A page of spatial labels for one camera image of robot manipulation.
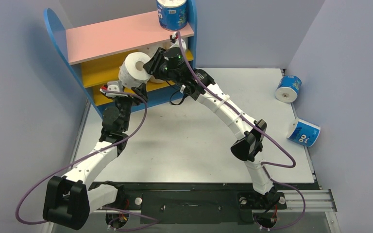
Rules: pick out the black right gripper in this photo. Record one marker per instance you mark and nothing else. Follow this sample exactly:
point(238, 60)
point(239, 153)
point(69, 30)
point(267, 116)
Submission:
point(156, 62)

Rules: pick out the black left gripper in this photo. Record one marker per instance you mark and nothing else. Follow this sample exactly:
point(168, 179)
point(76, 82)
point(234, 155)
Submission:
point(140, 89)

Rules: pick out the white floral paper roll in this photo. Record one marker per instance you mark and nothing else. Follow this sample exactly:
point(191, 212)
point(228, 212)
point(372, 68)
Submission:
point(149, 50)
point(131, 72)
point(174, 43)

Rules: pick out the blue paper roll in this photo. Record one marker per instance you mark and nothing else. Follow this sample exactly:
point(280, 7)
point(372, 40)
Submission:
point(172, 14)
point(288, 89)
point(303, 132)

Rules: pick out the blue pink yellow shelf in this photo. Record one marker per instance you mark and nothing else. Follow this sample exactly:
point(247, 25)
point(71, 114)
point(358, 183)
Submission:
point(93, 53)

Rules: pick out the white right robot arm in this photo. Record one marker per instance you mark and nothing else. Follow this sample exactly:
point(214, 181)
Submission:
point(247, 131)

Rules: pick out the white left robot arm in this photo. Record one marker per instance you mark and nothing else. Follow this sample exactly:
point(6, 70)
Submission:
point(70, 198)

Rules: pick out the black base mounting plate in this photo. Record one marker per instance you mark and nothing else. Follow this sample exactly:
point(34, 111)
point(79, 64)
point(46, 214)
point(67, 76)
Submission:
point(200, 216)

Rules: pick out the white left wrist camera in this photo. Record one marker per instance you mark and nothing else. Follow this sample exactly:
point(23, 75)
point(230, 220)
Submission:
point(110, 89)

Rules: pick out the aluminium rail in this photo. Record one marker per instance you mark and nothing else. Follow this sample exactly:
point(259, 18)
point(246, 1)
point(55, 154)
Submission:
point(308, 200)

